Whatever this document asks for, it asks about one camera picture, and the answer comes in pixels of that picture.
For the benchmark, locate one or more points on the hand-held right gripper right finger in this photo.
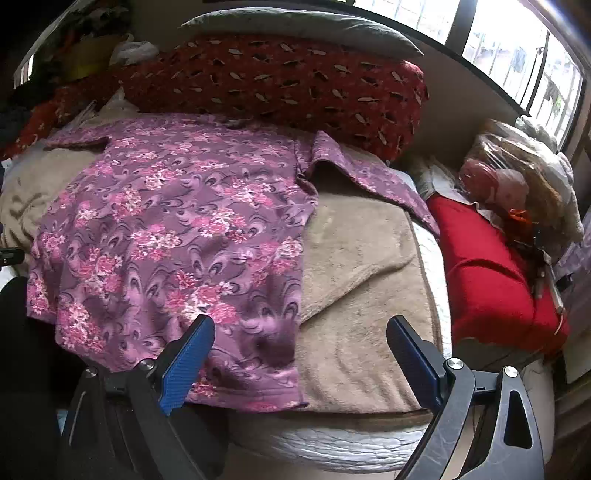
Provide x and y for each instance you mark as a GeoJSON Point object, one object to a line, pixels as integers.
{"type": "Point", "coordinates": [412, 357]}

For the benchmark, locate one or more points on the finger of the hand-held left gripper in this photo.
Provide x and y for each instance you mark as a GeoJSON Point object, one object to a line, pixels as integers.
{"type": "Point", "coordinates": [11, 256]}

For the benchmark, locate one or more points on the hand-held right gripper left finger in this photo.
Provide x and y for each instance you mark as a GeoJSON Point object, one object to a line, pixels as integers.
{"type": "Point", "coordinates": [189, 364]}

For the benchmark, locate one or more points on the purple floral shirt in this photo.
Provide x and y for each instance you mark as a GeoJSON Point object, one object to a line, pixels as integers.
{"type": "Point", "coordinates": [161, 207]}

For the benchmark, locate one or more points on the pile of dark clothes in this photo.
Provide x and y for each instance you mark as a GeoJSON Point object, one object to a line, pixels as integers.
{"type": "Point", "coordinates": [55, 27]}

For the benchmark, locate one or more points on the beige fleece blanket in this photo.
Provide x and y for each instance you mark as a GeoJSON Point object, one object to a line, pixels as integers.
{"type": "Point", "coordinates": [360, 277]}

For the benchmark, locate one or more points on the red cushion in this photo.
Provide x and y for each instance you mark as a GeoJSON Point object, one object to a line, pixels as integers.
{"type": "Point", "coordinates": [485, 277]}

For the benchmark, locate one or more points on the white quilted mattress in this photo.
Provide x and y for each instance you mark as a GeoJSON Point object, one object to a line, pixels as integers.
{"type": "Point", "coordinates": [323, 438]}

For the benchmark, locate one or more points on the clear bag of stuffed toys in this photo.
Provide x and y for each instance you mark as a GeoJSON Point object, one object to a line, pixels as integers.
{"type": "Point", "coordinates": [503, 180]}

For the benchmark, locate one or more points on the yellow bag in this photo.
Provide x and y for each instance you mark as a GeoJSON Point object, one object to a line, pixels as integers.
{"type": "Point", "coordinates": [87, 60]}

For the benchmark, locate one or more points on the white plastic bag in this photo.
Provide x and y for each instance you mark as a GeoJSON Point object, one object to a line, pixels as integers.
{"type": "Point", "coordinates": [131, 51]}

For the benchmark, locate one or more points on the red patterned pillow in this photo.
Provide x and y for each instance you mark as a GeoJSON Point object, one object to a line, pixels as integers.
{"type": "Point", "coordinates": [277, 78]}

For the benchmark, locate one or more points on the barred window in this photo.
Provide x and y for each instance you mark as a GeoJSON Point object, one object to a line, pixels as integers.
{"type": "Point", "coordinates": [508, 41]}

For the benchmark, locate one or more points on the grey pillow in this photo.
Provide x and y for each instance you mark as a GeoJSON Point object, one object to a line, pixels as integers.
{"type": "Point", "coordinates": [300, 25]}

